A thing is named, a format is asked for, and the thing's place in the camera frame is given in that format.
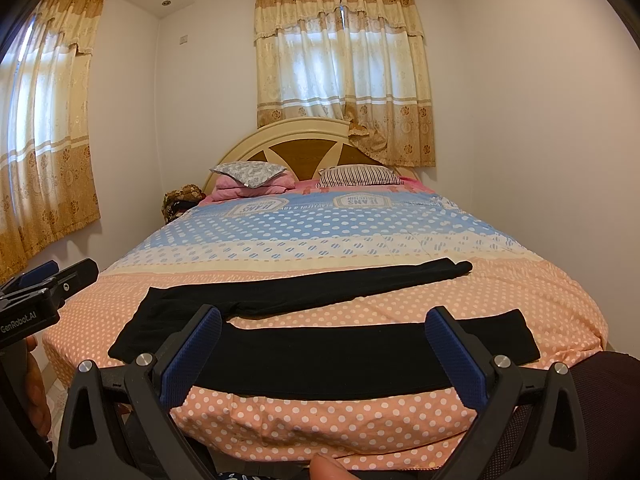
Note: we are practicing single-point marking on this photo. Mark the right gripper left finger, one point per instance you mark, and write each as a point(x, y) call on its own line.
point(117, 422)

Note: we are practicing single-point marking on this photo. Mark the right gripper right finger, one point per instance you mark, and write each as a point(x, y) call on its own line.
point(493, 387)

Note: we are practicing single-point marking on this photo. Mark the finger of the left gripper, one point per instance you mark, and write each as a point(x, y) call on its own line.
point(37, 274)
point(70, 281)

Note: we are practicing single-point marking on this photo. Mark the black pants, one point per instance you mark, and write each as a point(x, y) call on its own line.
point(346, 363)

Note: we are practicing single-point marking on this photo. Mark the person's left hand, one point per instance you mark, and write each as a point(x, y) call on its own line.
point(37, 408)

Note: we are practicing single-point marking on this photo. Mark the person's right hand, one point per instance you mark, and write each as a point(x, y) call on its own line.
point(323, 467)

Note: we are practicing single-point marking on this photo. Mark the beige side window curtain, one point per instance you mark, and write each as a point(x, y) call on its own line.
point(47, 183)

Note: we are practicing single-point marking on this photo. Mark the pink folded blanket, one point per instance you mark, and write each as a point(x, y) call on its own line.
point(227, 188)

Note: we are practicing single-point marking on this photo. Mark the grey patterned pillow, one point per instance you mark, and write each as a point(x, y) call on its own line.
point(251, 174)

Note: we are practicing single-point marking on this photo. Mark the polka dot bed cover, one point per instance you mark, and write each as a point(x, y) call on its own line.
point(306, 231)

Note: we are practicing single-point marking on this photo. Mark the cream wooden headboard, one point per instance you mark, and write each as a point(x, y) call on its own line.
point(304, 145)

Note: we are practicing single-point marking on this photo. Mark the striped pillow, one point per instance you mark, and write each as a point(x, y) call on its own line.
point(357, 175)

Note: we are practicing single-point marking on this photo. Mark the beige curtain behind bed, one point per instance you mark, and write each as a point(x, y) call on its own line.
point(359, 61)

